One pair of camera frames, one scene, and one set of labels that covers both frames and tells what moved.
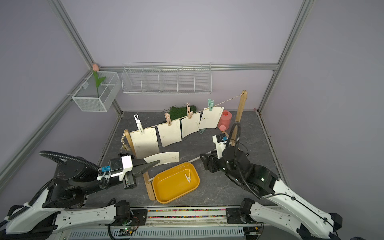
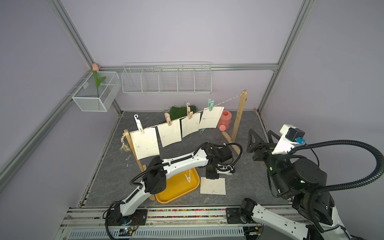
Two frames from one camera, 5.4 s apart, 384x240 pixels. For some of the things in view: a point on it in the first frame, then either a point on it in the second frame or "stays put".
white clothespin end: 189,178 stays put
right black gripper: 211,160 -> 266,146
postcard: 189,126 stays put
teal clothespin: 210,104 stays put
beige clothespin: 189,112 stays put
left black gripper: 138,165 -> 211,176
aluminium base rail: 171,223 stays put
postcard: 210,119 stays put
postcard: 166,157 -> 214,186
